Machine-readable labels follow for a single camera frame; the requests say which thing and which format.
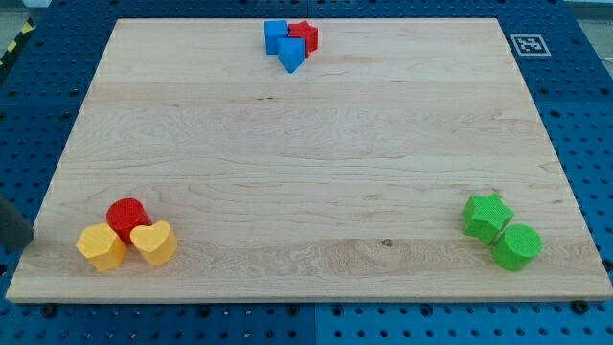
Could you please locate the dark grey cylindrical pusher tip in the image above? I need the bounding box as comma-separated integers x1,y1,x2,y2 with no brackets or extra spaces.
1,195,34,252

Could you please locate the yellow hexagon block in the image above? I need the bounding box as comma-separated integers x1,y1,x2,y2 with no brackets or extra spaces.
76,223,127,271

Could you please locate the yellow heart block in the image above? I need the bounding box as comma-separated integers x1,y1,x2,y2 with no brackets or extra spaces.
130,220,178,265

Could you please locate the red cylinder block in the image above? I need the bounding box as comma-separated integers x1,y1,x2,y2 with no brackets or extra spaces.
106,197,152,244

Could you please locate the blue cube block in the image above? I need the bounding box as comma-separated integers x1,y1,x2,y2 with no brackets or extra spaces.
263,20,289,55

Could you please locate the blue triangle block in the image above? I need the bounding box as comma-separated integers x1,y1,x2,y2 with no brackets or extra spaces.
277,37,306,74

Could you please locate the light wooden board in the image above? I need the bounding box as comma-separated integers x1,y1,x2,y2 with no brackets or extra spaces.
7,18,612,304

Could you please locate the red star block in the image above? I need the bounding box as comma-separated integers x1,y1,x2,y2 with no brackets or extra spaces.
288,20,319,58

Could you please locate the green star block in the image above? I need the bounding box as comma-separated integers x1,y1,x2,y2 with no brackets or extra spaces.
462,194,514,245

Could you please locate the green cylinder block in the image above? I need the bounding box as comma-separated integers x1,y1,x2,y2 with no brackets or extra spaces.
492,223,543,271

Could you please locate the white fiducial marker tag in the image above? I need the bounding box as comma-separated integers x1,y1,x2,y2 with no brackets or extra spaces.
511,34,551,57

